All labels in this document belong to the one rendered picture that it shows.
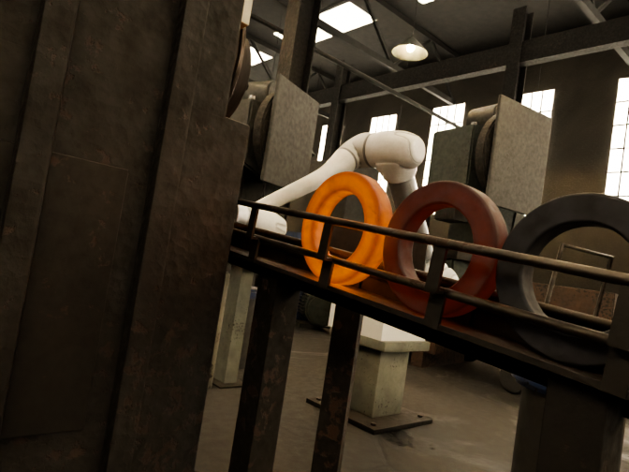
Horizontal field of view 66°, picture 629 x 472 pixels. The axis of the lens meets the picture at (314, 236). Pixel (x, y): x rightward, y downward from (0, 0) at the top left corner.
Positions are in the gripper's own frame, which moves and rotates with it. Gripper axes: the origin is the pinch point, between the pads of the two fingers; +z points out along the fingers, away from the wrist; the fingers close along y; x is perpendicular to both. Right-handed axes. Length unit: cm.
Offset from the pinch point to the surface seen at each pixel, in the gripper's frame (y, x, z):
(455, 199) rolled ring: -93, -1, 2
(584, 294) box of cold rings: 29, 29, -393
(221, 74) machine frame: -48, 19, 17
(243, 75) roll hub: -13.7, 36.0, -6.5
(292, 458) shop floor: -12, -70, -56
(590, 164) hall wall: 333, 421, -1162
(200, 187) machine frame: -48, -3, 15
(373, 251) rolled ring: -81, -9, 2
